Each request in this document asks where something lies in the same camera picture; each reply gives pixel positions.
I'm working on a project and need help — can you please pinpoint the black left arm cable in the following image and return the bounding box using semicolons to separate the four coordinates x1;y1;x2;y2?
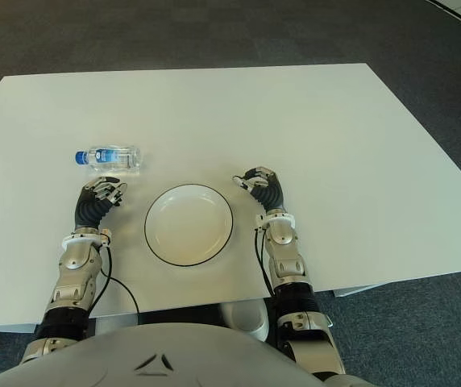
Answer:
99;229;141;315

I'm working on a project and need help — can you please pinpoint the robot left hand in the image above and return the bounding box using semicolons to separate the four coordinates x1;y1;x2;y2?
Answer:
73;176;129;231

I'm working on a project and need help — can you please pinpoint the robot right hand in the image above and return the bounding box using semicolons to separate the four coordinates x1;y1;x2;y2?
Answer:
232;164;288;214

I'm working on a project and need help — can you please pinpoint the white robot leg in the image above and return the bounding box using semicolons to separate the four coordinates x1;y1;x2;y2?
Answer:
218;300;271;343

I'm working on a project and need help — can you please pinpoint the clear water bottle blue cap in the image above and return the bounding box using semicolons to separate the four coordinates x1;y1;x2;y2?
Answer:
73;144;142;177

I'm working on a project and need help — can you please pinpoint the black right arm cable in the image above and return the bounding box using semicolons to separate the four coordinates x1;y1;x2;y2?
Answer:
253;227;276;298

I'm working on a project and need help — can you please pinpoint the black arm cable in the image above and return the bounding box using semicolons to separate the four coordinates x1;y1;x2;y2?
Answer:
99;229;141;315
253;227;276;298

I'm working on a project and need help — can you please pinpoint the grey robot torso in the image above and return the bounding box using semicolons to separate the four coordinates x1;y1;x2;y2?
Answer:
0;322;380;387

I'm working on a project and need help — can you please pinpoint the white plate black rim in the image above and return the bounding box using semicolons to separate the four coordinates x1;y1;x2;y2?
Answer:
143;183;238;268

